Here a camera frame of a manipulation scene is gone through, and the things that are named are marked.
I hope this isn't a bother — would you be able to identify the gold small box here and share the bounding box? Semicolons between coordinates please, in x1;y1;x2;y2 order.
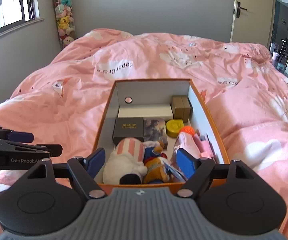
171;95;192;123

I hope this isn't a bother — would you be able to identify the orange bear plush blue outfit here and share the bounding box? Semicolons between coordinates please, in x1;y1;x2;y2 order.
143;141;170;184

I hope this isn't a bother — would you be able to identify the pink printed duvet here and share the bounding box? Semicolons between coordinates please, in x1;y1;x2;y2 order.
0;29;288;238

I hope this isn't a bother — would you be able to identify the dark grey rectangular box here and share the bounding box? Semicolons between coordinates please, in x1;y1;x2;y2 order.
112;118;144;145

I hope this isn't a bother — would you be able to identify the orange crochet ball toy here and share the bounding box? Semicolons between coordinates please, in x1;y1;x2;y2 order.
179;126;196;135

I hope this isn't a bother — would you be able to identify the orange cardboard storage box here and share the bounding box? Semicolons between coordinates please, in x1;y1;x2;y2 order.
94;79;229;194

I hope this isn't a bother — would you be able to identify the pink pouch with carabiner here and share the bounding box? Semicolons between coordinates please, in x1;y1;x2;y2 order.
165;132;214;183

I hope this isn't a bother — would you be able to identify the pink striped white plush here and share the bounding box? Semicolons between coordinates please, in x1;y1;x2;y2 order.
103;138;148;185

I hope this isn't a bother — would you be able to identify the yellow round tape measure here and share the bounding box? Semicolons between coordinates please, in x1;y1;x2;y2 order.
165;119;184;138

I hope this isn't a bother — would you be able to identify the plush toy storage column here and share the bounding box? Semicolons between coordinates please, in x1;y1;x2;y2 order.
53;0;76;49

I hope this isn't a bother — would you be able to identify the white long box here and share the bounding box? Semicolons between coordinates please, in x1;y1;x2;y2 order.
118;104;173;121

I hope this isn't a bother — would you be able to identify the cream bedroom door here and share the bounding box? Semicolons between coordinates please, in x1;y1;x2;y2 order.
230;0;276;47

